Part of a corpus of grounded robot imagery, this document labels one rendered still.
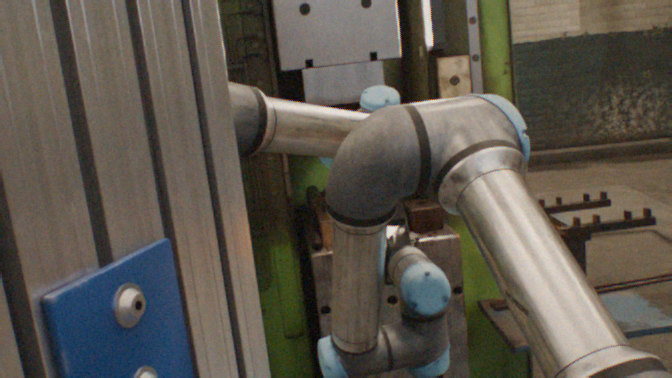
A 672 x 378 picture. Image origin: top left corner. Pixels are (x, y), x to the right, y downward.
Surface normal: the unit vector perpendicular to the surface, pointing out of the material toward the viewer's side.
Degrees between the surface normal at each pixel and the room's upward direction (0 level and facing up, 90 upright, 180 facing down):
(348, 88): 90
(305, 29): 90
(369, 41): 90
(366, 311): 117
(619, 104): 91
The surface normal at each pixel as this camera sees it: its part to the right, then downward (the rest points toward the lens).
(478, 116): 0.13, -0.68
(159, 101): 0.94, -0.04
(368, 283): 0.35, 0.57
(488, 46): 0.11, 0.17
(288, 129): 0.67, 0.19
